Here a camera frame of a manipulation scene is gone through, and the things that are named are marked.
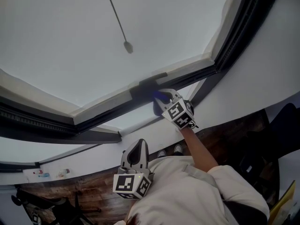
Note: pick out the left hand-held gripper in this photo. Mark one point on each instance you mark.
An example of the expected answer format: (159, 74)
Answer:
(126, 184)

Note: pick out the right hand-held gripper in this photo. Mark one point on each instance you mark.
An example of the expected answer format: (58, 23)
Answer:
(179, 115)

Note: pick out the blue cleaning cloth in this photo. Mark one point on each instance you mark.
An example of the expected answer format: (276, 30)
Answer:
(157, 110)

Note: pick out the person's left forearm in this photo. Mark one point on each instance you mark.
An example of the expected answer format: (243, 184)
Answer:
(130, 207)

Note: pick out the person's right forearm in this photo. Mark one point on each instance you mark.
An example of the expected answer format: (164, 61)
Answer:
(199, 151)

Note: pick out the person's left white shoe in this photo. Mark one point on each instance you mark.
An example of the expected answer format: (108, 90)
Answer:
(162, 153)

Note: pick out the person's white shoe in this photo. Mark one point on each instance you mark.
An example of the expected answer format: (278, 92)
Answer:
(178, 149)
(162, 153)

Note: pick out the person's right white shoe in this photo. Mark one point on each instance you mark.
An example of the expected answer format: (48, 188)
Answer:
(178, 149)

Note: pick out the person's white sweatshirt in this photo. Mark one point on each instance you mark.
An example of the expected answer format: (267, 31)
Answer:
(182, 196)

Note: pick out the clear plastic bottle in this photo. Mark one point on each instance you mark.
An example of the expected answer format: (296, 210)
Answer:
(66, 171)

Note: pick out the orange-label plastic bottle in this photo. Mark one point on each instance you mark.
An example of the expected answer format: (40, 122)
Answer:
(60, 174)

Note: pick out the blue-label plastic bottle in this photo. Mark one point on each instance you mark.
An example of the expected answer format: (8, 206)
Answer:
(44, 175)

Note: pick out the black office chair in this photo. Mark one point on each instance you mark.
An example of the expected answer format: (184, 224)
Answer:
(58, 210)
(281, 130)

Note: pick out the red-capped plastic bottle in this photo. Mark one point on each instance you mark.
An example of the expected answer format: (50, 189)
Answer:
(38, 172)

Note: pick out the white patterned device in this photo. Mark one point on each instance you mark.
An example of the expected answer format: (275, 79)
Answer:
(35, 219)

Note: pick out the yellow cardboard box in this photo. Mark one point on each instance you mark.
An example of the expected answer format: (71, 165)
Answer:
(282, 207)

